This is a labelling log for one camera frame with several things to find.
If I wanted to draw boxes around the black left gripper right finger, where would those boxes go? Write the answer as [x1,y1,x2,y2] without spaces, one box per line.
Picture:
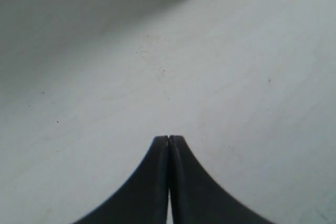
[169,136,270,223]

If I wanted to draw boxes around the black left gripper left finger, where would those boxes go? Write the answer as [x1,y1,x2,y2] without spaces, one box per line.
[76,136,169,224]

